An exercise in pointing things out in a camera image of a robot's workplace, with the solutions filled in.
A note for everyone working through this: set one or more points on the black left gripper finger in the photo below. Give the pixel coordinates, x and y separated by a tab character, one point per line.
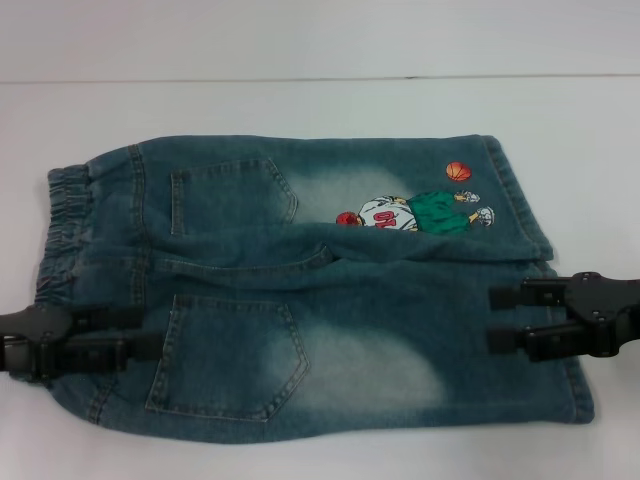
95	352
107	319

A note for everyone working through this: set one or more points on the blue denim shorts with embroidery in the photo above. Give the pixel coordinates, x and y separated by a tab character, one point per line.
300	325

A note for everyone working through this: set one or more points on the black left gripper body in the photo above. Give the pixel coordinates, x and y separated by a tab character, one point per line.
30	335

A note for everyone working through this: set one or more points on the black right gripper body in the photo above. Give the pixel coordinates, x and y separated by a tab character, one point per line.
607	310

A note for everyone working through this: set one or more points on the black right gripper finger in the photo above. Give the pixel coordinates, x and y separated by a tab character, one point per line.
535	342
530	294

